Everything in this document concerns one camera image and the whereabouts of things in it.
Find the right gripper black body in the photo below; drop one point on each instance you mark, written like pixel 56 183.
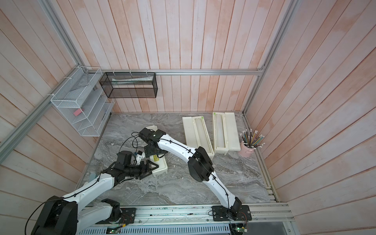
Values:
pixel 149 151

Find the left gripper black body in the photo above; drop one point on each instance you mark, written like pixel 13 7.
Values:
pixel 133 170

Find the cream dispenser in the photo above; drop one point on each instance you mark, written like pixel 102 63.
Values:
pixel 197 135
pixel 232 142
pixel 161 161

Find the plastic wrap roll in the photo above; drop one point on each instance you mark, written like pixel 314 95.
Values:
pixel 202 135
pixel 219 131

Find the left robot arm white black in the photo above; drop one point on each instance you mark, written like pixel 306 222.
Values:
pixel 69 215

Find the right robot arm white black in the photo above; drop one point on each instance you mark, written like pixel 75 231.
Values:
pixel 199 164

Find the white and teal brush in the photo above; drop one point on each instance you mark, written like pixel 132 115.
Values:
pixel 92 177

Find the pink eraser block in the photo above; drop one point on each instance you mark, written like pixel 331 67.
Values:
pixel 77 112

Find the pencil holder with pencils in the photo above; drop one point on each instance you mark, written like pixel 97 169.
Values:
pixel 250 141

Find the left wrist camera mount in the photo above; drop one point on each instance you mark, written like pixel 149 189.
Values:
pixel 139 157

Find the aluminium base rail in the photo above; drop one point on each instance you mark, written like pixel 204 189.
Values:
pixel 183 214

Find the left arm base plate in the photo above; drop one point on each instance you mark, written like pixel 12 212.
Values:
pixel 127 216

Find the black wire mesh basket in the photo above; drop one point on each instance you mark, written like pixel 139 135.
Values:
pixel 123 85

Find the white wire mesh shelf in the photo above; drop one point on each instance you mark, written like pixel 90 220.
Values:
pixel 80 90

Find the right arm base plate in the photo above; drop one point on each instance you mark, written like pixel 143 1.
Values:
pixel 220 213

